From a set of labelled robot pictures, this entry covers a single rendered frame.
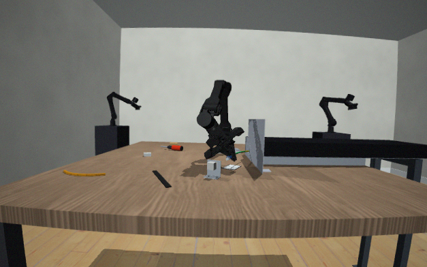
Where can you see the orange-handled screwdriver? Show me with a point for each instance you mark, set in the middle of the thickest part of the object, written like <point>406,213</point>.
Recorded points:
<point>174,147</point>

